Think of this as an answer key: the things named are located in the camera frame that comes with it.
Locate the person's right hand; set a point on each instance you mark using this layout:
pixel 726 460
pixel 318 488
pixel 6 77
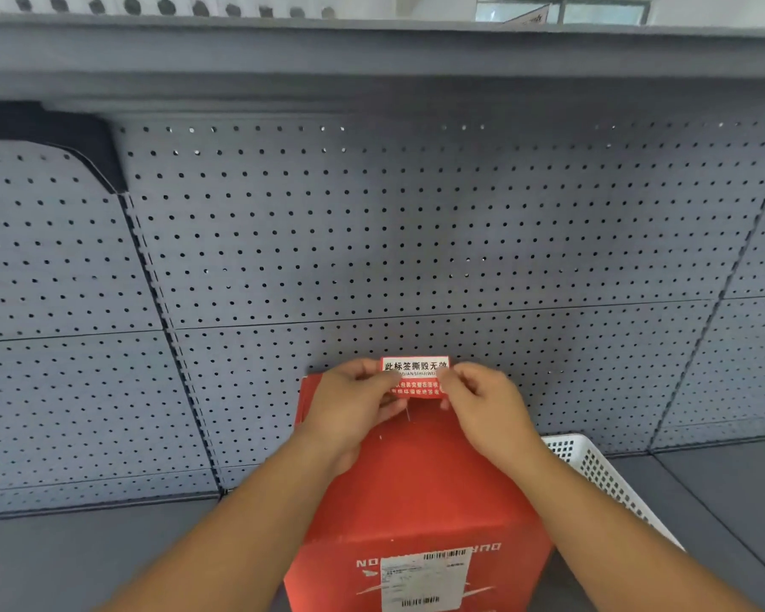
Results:
pixel 494 417

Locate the person's left hand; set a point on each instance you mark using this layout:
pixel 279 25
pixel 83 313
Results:
pixel 341 407

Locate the person's left thumb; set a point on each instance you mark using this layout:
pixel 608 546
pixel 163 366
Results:
pixel 363 369

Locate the person's right thumb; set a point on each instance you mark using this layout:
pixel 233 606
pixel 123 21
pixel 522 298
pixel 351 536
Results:
pixel 454 379

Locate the red and white seal sticker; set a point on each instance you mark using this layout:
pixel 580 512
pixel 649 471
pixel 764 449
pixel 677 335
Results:
pixel 415 370

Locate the person's left forearm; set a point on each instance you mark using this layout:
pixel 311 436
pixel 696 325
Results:
pixel 242 535

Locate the person's right forearm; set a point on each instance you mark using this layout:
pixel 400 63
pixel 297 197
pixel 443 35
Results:
pixel 612 535

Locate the red cardboard box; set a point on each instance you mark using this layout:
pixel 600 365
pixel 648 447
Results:
pixel 421 490

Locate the grey pegboard back panel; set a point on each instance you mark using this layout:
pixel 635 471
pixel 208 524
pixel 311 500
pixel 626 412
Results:
pixel 421 248
pixel 733 350
pixel 57 324

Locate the white plastic basket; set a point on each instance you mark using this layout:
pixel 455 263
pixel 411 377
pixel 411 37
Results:
pixel 596 468

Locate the white shipping label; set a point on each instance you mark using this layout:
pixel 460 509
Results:
pixel 424 576

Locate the grey base shelf board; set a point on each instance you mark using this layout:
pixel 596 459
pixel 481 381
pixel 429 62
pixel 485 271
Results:
pixel 102 554
pixel 714 503

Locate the grey metal shelf board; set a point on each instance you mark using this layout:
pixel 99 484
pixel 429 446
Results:
pixel 382 57

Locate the white pegboard panel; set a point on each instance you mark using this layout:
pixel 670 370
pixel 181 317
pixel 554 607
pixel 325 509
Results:
pixel 153 4

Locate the window with frame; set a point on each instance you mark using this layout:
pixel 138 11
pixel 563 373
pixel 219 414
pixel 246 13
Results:
pixel 561 10

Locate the black shelf bracket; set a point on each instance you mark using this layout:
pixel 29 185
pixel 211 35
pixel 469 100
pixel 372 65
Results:
pixel 51 130

